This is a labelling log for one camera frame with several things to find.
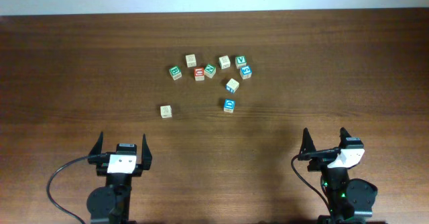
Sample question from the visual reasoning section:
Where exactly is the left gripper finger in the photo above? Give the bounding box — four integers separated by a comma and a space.
141, 135, 153, 170
88, 132, 103, 164

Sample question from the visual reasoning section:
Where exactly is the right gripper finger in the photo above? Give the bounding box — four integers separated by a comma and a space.
298, 127, 316, 160
339, 127, 351, 148

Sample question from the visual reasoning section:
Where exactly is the wooden block number 2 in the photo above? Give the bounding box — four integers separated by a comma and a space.
160, 105, 172, 119

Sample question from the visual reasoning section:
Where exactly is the blue D wooden block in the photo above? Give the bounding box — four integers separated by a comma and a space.
223, 99, 236, 113

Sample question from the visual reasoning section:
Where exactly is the blue 5 wooden block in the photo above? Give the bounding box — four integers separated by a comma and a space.
239, 66, 252, 80

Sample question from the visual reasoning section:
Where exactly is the wooden block blue side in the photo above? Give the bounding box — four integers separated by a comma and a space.
225, 78, 239, 93

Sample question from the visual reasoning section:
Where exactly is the green V wooden block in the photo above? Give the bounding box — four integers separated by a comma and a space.
235, 56, 247, 69

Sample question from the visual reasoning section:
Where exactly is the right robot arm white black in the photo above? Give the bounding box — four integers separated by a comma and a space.
291, 127, 378, 224

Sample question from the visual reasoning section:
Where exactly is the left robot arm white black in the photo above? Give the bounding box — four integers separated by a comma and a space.
86, 133, 152, 224

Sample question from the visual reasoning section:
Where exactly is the green B wooden block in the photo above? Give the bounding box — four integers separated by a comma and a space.
169, 66, 182, 80

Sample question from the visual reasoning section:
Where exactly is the red U wooden block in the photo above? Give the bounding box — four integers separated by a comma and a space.
194, 68, 205, 81

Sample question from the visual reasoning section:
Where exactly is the plain wooden block top left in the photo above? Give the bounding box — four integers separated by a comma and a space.
185, 54, 196, 68

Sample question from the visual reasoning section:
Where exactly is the plain wooden block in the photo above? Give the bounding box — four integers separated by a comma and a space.
185, 54, 196, 68
219, 56, 231, 70

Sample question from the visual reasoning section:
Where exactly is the green N wooden block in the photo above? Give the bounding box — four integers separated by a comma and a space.
204, 64, 216, 78

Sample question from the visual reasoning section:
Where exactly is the plain wooden block top middle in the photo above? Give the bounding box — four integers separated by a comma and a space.
219, 56, 231, 70

